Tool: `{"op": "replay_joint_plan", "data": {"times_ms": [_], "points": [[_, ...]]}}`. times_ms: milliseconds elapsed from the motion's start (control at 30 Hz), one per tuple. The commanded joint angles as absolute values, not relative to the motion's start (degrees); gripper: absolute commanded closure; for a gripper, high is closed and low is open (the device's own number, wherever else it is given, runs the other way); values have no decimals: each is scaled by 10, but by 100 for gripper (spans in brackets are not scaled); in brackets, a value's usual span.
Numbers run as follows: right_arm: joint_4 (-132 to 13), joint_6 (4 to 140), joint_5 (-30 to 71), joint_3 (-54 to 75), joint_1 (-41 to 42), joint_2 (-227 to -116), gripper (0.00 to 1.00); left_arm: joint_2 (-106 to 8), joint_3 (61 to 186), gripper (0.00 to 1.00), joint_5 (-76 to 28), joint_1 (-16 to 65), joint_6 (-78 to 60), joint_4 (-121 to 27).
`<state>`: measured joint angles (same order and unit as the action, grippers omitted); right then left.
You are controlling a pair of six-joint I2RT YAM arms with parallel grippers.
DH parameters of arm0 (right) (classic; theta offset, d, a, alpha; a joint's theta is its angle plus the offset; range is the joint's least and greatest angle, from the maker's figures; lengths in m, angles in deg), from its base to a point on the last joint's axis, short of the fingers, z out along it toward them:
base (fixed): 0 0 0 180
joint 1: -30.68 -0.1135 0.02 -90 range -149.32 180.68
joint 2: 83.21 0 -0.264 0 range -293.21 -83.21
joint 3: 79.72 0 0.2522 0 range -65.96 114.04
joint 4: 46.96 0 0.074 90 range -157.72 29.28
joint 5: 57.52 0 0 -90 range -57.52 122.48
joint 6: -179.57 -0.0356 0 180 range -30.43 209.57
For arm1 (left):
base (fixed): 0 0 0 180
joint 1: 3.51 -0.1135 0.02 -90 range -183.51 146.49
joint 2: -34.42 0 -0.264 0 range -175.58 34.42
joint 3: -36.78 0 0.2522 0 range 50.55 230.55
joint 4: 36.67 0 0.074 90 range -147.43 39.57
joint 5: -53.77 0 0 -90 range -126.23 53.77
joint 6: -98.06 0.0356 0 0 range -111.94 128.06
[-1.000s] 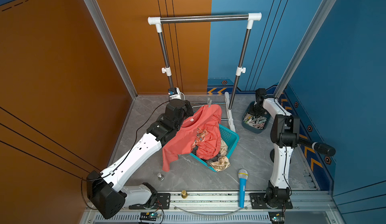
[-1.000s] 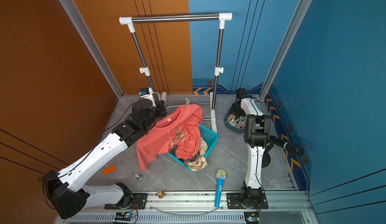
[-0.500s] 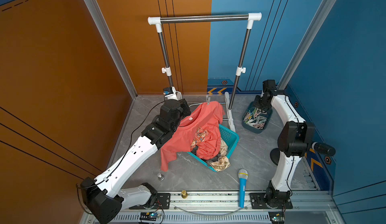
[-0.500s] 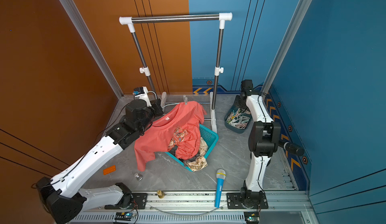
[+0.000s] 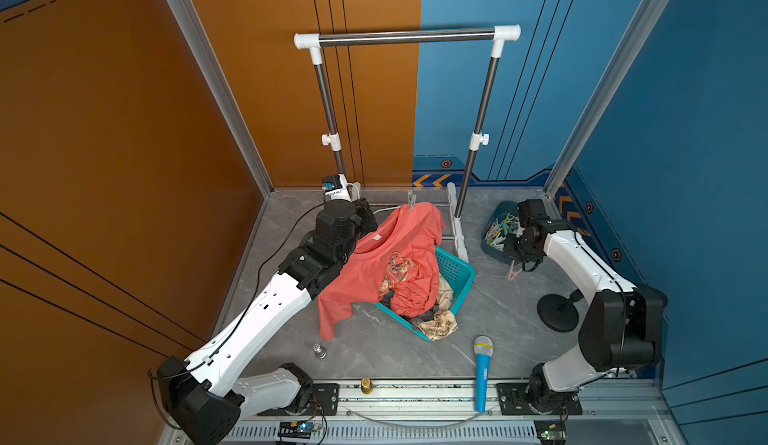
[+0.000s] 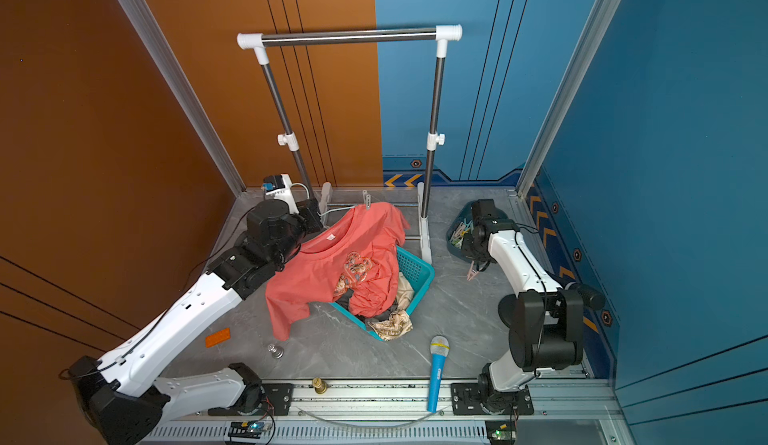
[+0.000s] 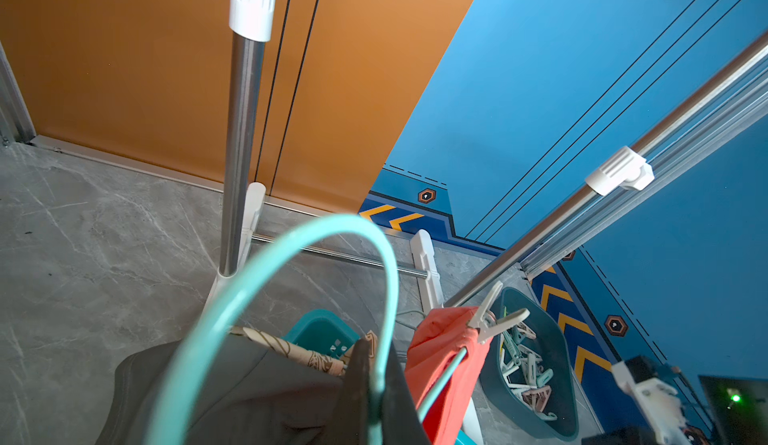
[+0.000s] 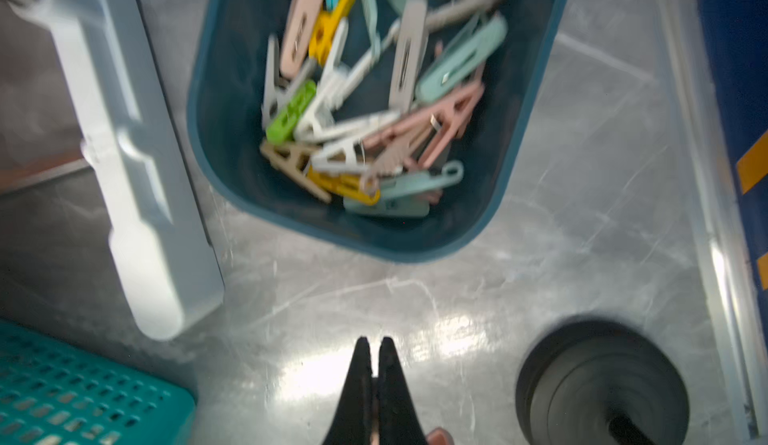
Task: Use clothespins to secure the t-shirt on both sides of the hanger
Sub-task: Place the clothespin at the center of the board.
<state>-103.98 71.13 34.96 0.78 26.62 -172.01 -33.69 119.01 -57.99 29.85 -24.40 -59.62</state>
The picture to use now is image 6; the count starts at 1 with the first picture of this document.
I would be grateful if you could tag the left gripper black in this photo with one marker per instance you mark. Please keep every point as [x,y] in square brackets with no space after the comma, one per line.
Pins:
[308,213]

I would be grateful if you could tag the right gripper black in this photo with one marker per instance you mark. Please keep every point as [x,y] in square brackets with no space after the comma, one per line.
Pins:
[466,249]

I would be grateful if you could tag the light green wire hanger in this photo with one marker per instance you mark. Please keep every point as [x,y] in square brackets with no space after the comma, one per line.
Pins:
[333,199]

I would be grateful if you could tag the red t-shirt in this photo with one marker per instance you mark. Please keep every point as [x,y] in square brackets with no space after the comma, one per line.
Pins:
[357,254]

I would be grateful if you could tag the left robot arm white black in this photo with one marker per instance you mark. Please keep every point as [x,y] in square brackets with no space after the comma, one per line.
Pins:
[124,395]

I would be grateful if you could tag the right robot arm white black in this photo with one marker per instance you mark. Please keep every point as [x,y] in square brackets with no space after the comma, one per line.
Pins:
[543,315]

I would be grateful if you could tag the dark teal clothespin bin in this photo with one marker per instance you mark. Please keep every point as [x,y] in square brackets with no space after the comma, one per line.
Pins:
[461,226]

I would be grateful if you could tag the teal plastic laundry basket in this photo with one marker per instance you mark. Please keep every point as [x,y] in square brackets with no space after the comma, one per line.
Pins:
[419,275]

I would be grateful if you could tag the grey garment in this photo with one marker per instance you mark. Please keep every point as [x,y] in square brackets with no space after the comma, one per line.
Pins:
[401,302]

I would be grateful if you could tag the blue toy microphone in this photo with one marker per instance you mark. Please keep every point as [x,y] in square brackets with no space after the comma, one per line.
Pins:
[439,349]

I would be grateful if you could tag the beige patterned cloth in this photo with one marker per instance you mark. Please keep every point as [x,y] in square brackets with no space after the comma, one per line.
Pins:
[399,323]

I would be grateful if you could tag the small silver metal weight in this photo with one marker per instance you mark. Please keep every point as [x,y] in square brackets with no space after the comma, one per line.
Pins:
[276,351]

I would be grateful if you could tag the orange rectangular tag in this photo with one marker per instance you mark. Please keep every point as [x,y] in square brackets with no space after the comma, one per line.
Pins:
[217,338]

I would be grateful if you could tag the small brass weight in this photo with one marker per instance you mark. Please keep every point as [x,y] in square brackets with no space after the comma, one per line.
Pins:
[320,385]

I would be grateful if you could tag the metal clothes drying rack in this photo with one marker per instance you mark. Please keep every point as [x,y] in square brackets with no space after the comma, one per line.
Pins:
[362,128]

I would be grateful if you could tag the right green circuit board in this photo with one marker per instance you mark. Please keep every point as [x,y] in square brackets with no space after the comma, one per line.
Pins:
[501,433]

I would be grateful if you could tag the green circuit board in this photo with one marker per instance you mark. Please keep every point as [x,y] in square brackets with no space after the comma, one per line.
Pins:
[241,431]
[501,433]

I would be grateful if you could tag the left green circuit board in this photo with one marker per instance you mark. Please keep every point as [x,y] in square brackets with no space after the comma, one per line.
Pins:
[241,431]

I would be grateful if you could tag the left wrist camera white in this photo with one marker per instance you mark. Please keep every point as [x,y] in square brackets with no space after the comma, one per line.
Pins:
[278,187]

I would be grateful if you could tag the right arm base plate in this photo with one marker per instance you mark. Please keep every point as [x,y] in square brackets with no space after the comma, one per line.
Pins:
[469,399]

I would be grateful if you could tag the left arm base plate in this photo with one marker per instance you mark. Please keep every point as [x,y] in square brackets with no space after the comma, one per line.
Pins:
[270,400]

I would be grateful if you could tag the aluminium front rail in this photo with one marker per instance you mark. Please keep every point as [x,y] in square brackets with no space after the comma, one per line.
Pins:
[406,399]

